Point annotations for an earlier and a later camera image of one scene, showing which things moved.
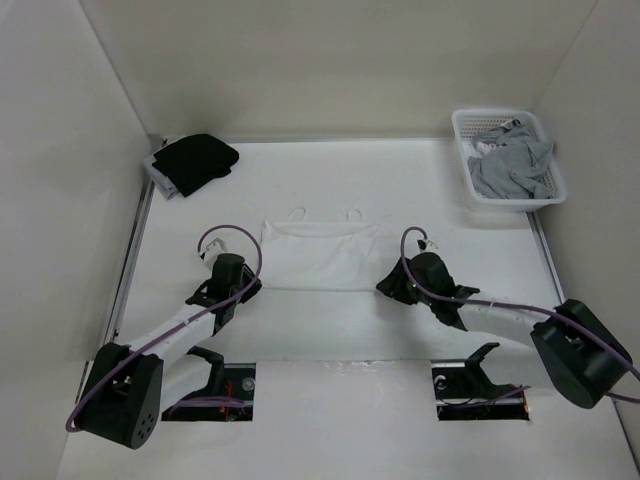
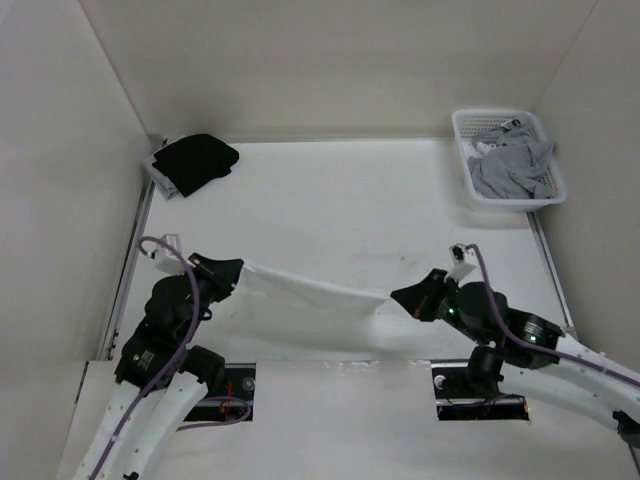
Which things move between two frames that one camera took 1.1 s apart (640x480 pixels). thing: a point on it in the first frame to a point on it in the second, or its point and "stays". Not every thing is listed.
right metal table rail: (546, 253) stays
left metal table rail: (130, 263) stays
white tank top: (301, 254) to (279, 307)
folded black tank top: (194, 159) stays
